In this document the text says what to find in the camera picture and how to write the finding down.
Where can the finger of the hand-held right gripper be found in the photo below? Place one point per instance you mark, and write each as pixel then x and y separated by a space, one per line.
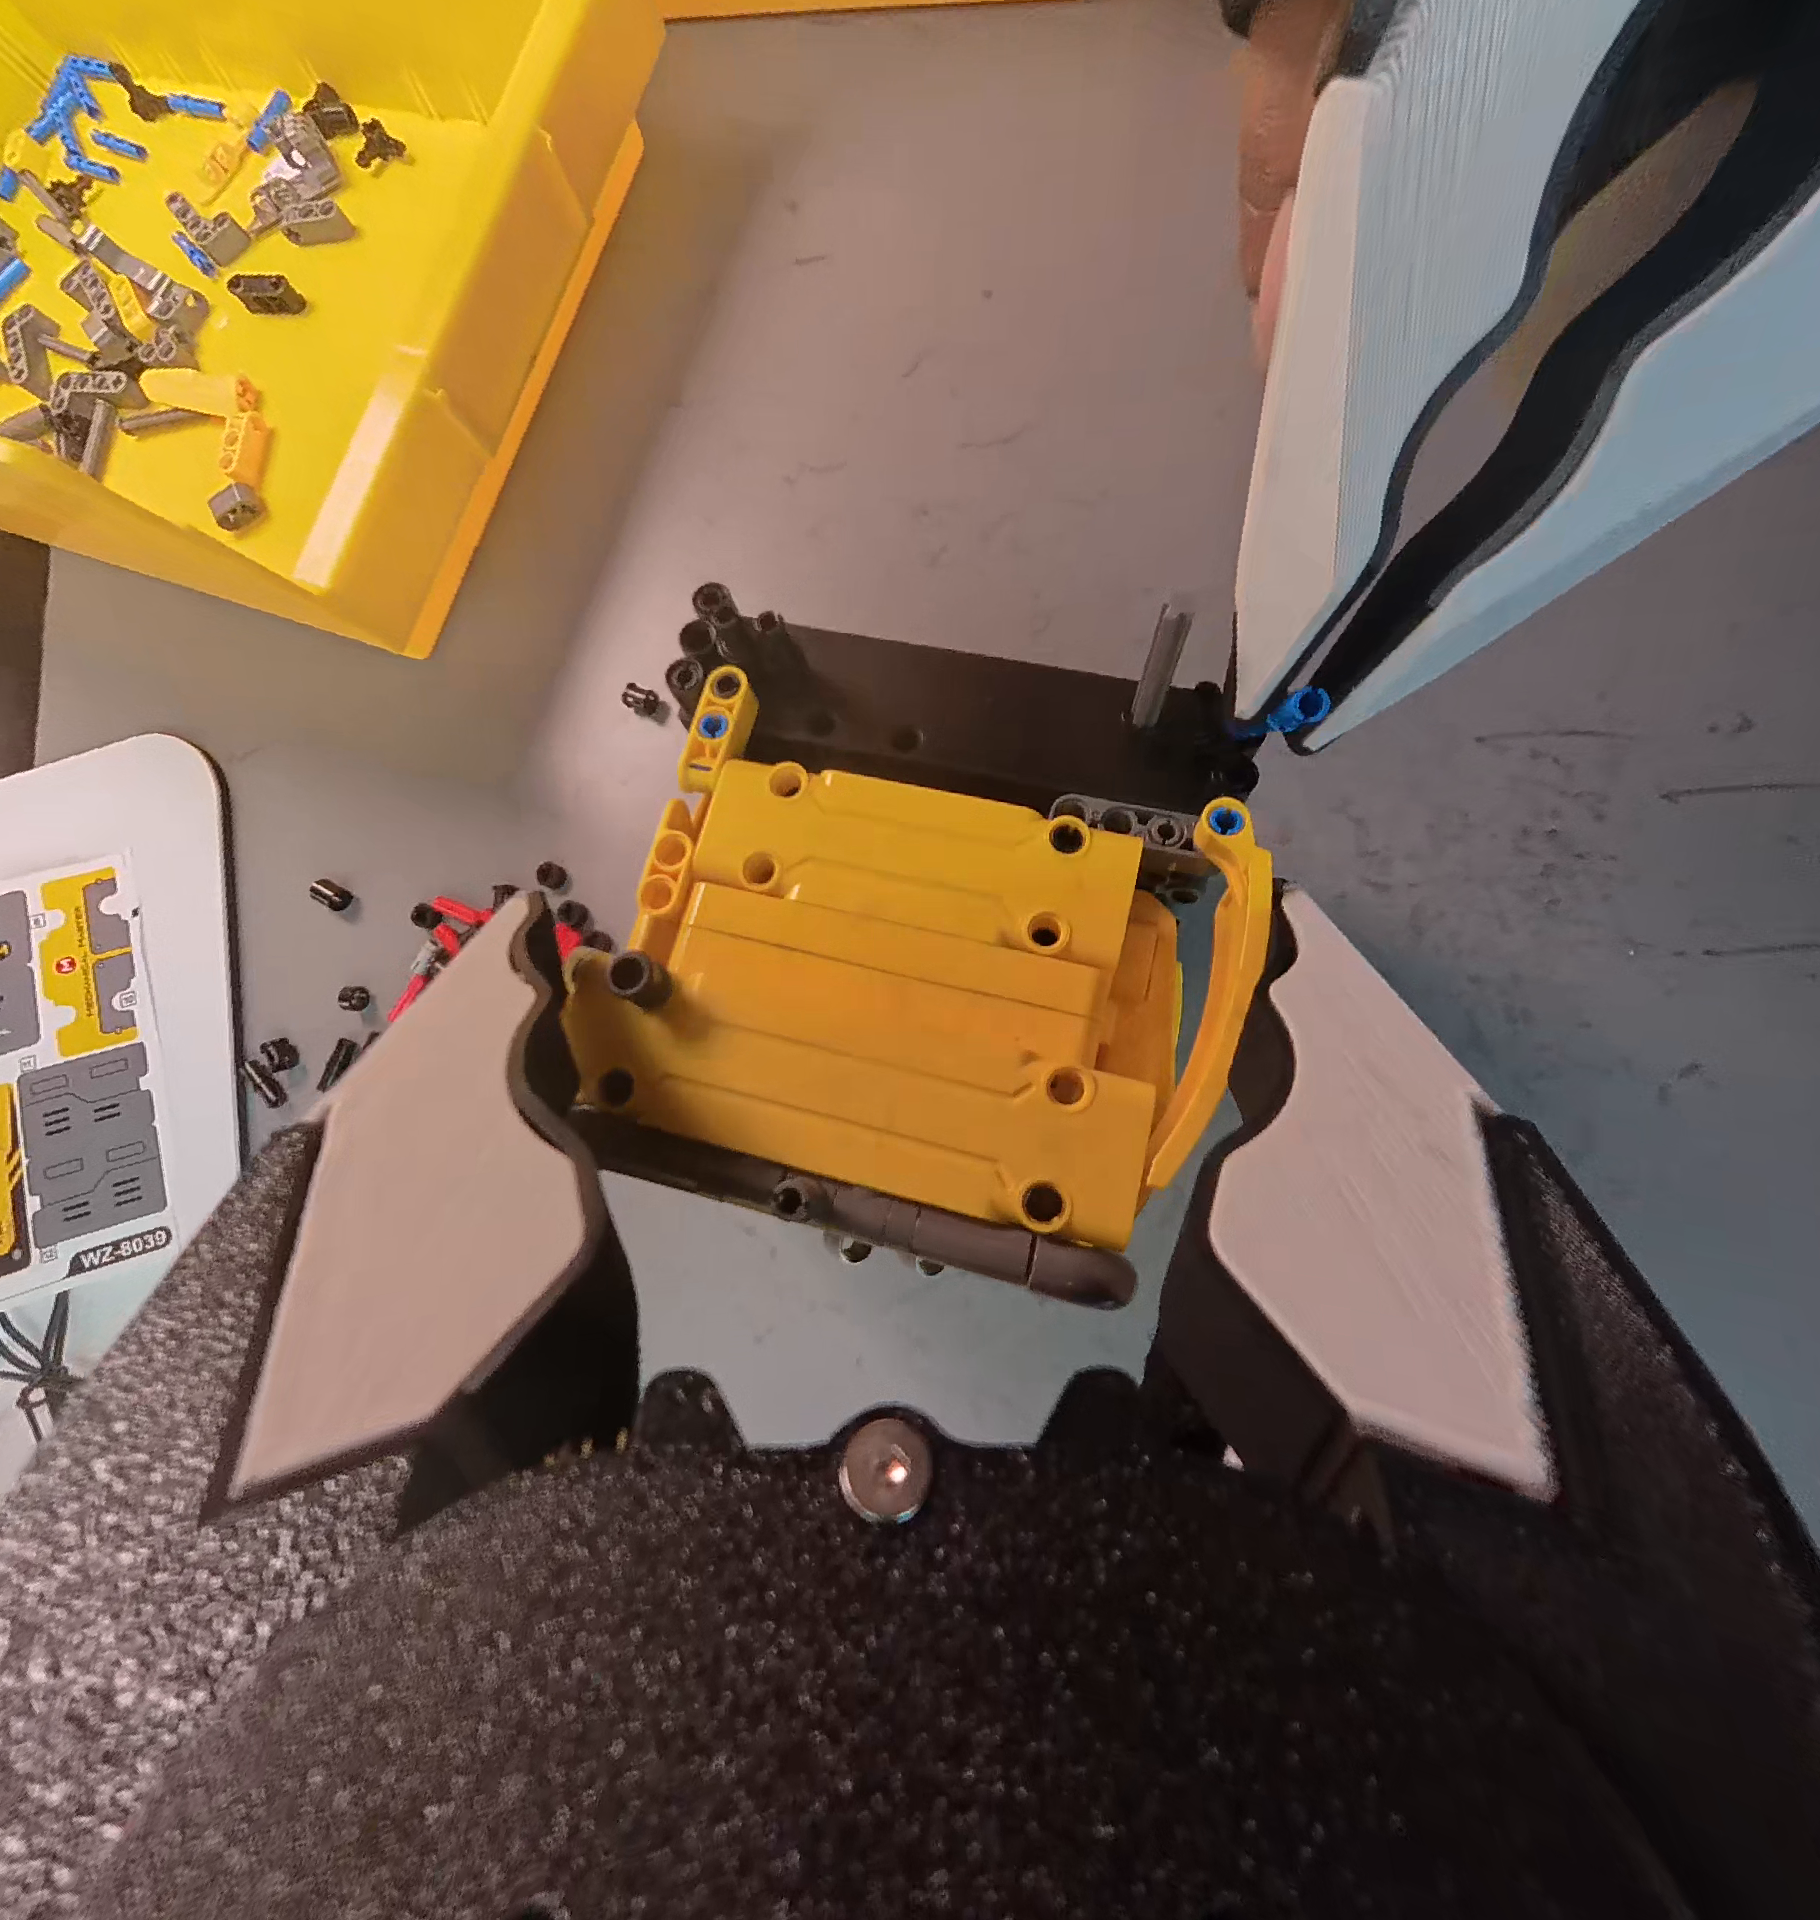
pixel 1376 300
pixel 1721 419

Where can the pile of black red pins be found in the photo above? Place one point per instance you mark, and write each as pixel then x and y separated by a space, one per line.
pixel 445 932

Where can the person's right hand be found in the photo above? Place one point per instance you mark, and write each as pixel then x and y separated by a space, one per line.
pixel 1274 166

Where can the blue lego pin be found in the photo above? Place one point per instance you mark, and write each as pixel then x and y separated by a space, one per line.
pixel 1293 710

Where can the grey lego axle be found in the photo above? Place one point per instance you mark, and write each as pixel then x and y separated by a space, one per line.
pixel 1163 666

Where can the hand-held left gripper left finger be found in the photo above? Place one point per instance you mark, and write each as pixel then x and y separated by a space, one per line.
pixel 417 1200

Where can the yellow bin with many pieces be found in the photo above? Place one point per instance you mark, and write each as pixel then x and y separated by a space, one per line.
pixel 445 300

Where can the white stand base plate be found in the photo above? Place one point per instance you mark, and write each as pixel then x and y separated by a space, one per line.
pixel 197 900

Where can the yellow grey sticker sheet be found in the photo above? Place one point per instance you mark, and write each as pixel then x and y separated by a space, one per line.
pixel 56 1080

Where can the heap of grey blue pieces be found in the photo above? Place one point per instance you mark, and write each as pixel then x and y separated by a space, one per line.
pixel 131 286

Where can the yellow and black lego model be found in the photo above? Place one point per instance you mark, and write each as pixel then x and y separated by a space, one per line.
pixel 881 1020

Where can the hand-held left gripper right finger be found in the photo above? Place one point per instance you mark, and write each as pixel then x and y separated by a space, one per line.
pixel 1376 1200

